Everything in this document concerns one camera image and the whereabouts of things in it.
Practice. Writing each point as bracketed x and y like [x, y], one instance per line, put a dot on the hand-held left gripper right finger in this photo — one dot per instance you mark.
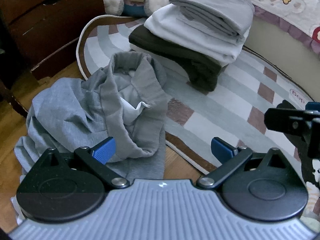
[220, 148]

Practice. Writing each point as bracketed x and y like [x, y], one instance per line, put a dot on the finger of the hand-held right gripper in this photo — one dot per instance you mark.
[287, 121]
[313, 105]

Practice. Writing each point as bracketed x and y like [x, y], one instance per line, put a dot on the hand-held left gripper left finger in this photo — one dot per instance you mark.
[105, 150]

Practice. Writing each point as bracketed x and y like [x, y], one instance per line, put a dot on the grey sweatpants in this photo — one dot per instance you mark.
[62, 112]

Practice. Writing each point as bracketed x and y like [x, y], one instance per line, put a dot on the striped checkered rug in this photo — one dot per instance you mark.
[225, 100]

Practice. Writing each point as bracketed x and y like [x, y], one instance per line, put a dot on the dark olive folded garment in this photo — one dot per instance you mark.
[175, 55]

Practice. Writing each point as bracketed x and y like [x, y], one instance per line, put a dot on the white folded garment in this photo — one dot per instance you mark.
[175, 27]

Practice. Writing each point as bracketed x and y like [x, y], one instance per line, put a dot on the grey folded garment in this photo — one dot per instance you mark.
[225, 7]

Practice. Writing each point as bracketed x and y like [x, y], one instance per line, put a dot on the brown wooden dresser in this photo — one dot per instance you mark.
[50, 25]

